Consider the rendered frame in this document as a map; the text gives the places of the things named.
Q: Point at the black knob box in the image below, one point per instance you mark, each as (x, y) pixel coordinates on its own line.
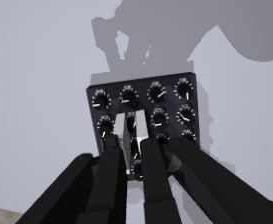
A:
(147, 94)

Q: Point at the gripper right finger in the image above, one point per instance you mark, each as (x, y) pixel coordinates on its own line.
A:
(220, 194)

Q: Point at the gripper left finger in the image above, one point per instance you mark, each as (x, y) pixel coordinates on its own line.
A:
(68, 195)

